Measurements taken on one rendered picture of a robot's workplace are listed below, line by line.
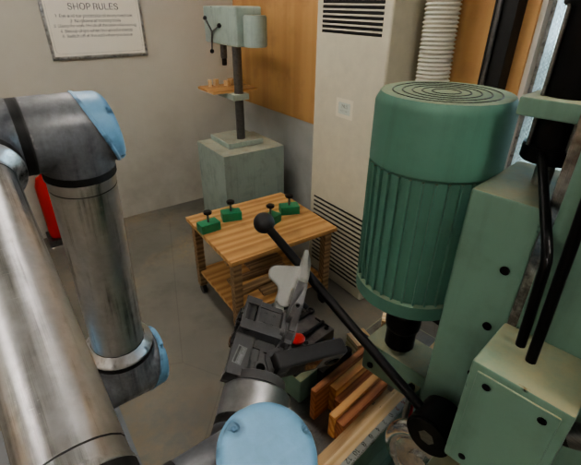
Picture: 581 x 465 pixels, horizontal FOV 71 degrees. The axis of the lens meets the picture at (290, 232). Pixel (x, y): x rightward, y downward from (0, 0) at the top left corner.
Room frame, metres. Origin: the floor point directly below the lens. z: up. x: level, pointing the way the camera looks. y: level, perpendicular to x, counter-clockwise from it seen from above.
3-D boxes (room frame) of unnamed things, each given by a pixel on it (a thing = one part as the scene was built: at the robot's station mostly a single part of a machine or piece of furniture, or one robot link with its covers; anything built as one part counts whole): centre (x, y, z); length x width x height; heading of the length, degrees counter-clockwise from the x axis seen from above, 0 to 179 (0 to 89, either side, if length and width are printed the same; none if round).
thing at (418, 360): (0.53, -0.21, 1.03); 0.14 x 0.07 x 0.09; 44
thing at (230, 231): (2.02, 0.17, 0.32); 0.66 x 0.57 x 0.64; 124
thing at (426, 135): (0.54, -0.20, 1.35); 0.18 x 0.18 x 0.31
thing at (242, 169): (2.89, 0.36, 0.79); 0.62 x 0.48 x 1.58; 35
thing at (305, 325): (0.64, -0.02, 0.99); 0.13 x 0.11 x 0.06; 134
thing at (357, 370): (0.59, -0.15, 0.93); 0.17 x 0.02 x 0.07; 134
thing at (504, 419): (0.28, -0.24, 1.22); 0.09 x 0.08 x 0.15; 44
